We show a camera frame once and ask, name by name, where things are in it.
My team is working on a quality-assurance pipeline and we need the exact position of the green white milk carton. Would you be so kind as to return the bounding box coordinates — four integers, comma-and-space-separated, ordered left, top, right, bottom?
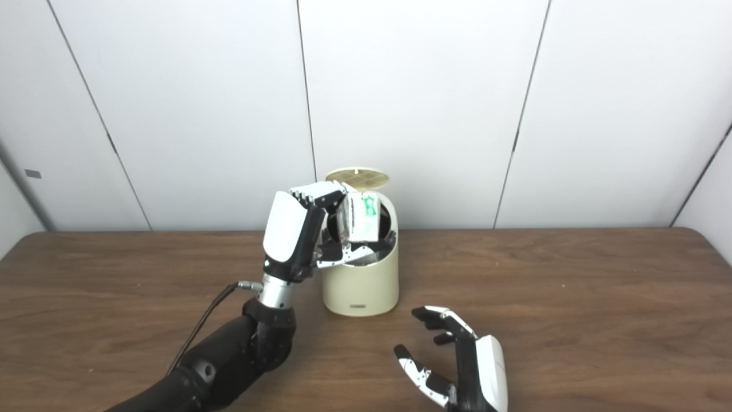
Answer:
336, 191, 382, 244

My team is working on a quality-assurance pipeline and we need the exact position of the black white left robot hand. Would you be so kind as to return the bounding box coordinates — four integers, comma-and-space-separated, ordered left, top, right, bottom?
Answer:
262, 180, 395, 284

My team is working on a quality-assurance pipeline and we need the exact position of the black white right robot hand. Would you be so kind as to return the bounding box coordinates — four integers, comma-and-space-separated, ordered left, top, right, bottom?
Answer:
393, 306, 509, 412

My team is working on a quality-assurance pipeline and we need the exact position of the cream-colored bin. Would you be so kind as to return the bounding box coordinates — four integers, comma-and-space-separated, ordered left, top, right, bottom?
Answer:
320, 167, 399, 317

